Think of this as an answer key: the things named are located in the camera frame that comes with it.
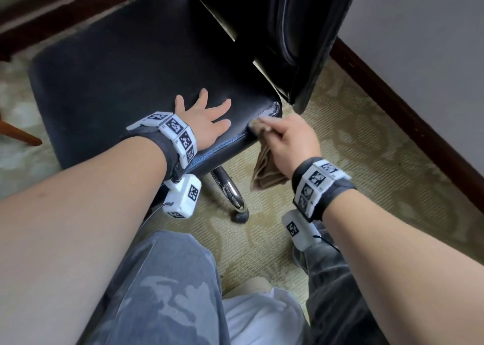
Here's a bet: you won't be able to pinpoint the chrome chair base leg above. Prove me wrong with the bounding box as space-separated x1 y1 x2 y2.
210 167 247 211

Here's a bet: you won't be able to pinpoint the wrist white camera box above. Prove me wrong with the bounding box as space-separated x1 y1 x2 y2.
281 209 322 251
162 174 202 220

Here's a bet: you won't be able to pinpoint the beige shoe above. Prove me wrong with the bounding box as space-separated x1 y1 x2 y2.
226 276 274 297

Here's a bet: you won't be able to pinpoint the person's right forearm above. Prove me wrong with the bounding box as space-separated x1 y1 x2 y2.
319 194 484 345

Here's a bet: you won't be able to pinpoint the wrist marker band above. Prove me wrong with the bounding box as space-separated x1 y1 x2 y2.
291 157 358 223
120 111 199 177

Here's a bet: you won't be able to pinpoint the thin grey cable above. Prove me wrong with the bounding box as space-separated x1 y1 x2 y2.
141 200 171 229

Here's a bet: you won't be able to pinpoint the white shirt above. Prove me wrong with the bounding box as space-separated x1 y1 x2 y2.
221 287 309 345

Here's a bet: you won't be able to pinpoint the person's left forearm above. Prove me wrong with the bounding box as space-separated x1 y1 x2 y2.
0 135 178 345

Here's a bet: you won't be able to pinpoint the left wrist marker band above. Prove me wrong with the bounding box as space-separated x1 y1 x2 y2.
120 111 199 177

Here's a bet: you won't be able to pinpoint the grey camouflage trousers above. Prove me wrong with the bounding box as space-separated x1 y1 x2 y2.
77 220 391 345

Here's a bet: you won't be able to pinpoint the dark wooden baseboard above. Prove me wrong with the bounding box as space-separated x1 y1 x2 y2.
0 0 183 62
328 36 484 210

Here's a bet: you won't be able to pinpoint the brown wooden furniture leg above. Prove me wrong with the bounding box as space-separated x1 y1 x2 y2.
0 110 43 147

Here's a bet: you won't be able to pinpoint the person's left hand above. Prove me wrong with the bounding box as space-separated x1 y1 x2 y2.
174 88 232 151

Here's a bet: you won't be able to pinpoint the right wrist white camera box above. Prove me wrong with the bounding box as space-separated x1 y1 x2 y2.
281 209 322 251

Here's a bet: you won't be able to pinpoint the thin black cable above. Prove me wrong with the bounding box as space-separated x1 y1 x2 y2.
312 232 339 252

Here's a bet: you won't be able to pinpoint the person's right hand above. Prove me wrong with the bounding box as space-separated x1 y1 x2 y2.
250 113 323 180

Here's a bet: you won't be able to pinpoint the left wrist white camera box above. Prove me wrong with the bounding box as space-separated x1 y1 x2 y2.
162 174 202 220

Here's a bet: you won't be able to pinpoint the right wrist marker band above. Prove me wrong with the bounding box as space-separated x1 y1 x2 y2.
291 157 358 223

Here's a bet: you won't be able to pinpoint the black leather chair seat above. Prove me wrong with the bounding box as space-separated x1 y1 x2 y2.
29 0 283 179

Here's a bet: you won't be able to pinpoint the beige cloth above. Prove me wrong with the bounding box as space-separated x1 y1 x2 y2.
250 116 292 193

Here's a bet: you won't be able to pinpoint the black leather chair backrest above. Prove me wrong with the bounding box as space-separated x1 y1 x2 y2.
189 0 364 115

